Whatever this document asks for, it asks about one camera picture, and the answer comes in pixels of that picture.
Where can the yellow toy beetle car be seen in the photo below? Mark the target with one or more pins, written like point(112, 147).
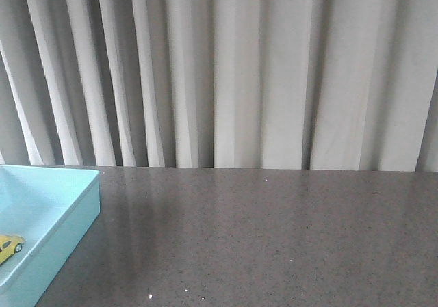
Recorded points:
point(10, 245)

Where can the light blue plastic box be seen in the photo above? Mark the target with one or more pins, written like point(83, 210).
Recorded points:
point(52, 209)

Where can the grey pleated curtain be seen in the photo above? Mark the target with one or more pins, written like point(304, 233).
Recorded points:
point(274, 84)

